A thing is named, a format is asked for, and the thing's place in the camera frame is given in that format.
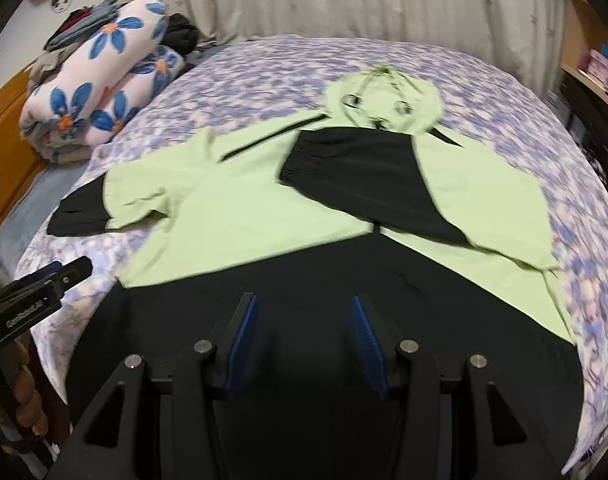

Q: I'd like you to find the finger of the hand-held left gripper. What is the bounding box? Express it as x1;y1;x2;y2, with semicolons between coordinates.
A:
36;256;94;295

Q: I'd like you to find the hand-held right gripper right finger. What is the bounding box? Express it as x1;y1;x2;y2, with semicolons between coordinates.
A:
351;295;556;480

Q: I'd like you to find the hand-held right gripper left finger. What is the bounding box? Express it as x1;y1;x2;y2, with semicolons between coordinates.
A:
49;293;260;480

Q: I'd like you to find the green and black hoodie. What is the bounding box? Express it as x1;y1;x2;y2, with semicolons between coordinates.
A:
46;64;585;480

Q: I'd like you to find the pile of mixed clothes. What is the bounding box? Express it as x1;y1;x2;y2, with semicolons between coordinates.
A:
28;0;121;92

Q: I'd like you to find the black clothes heap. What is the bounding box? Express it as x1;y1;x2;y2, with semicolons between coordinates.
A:
160;12;201;57

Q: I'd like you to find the person's left hand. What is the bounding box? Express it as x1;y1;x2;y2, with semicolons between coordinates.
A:
0;342;51;438

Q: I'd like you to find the grey bed sheet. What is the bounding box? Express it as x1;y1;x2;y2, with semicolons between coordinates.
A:
0;162;94;273

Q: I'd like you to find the blue floral pillow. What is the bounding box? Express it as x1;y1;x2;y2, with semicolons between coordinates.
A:
19;0;187;163

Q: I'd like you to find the purple floral blanket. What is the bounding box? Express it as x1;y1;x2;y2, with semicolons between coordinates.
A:
14;35;608;476

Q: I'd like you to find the dark furniture piece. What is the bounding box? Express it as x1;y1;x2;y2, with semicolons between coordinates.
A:
559;67;608;206

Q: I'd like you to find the stack of pink boxes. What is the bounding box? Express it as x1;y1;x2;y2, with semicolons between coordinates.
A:
586;49;608;88

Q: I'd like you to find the wooden shelf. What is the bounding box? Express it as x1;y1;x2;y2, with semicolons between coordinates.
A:
559;0;608;108

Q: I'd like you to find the orange wooden bed frame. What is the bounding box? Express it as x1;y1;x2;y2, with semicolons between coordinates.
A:
0;67;51;246

